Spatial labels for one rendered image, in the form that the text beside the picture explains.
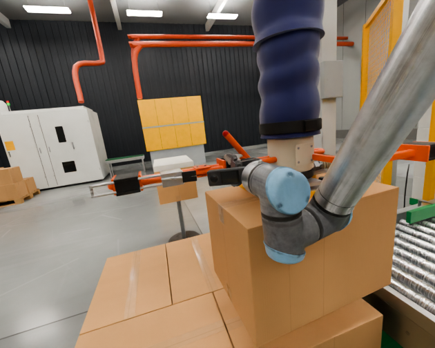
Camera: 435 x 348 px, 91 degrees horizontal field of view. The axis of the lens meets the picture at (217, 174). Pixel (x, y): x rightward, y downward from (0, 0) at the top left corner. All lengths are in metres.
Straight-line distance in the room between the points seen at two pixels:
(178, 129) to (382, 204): 7.48
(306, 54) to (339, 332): 0.99
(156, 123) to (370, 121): 7.69
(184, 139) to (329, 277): 7.51
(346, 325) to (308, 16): 1.10
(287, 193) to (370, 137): 0.17
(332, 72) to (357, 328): 1.83
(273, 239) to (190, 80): 11.38
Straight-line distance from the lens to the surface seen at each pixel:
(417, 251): 1.69
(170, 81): 11.52
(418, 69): 0.43
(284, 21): 0.82
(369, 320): 1.17
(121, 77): 11.48
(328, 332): 1.08
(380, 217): 0.94
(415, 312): 1.19
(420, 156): 0.90
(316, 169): 0.97
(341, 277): 0.91
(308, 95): 0.80
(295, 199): 0.46
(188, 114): 8.12
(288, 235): 0.49
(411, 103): 0.44
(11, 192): 7.30
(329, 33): 2.36
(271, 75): 0.80
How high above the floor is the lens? 1.35
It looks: 13 degrees down
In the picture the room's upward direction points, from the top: 7 degrees counter-clockwise
